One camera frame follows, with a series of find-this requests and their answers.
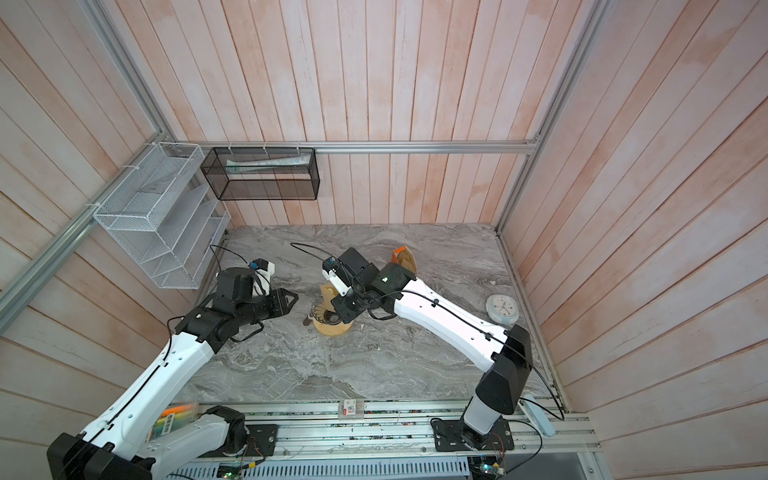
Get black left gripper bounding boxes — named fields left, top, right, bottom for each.
left=236, top=287, right=300, bottom=326

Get single brown paper filter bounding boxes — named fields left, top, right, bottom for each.
left=321, top=283, right=339, bottom=312

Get ribbed glass dripper cone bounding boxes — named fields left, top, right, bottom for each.
left=310, top=301, right=341, bottom=325

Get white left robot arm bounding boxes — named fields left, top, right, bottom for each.
left=46, top=267, right=298, bottom=479

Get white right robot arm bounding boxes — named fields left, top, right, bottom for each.
left=322, top=248, right=533, bottom=452

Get orange coffee filter box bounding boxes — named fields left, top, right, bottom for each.
left=391, top=246, right=407, bottom=265

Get brown paper coffee filters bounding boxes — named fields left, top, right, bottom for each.
left=400, top=248, right=418, bottom=275

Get small red white box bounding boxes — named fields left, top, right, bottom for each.
left=338, top=399, right=365, bottom=420

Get white round timer clock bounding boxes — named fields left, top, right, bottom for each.
left=485, top=294, right=520, bottom=326

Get white handheld device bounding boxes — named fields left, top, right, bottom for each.
left=519, top=394, right=556, bottom=438

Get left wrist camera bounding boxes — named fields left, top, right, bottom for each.
left=249, top=258, right=275, bottom=295

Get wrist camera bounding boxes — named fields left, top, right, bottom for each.
left=322, top=256, right=354, bottom=296
left=249, top=258, right=275, bottom=295

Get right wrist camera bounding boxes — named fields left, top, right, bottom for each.
left=322, top=256, right=354, bottom=296

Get white wire mesh shelf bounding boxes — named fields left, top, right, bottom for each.
left=94, top=143, right=231, bottom=290

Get black wire mesh basket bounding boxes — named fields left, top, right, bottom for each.
left=201, top=146, right=321, bottom=201

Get aluminium mounting rail base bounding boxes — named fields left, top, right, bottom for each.
left=149, top=398, right=601, bottom=480

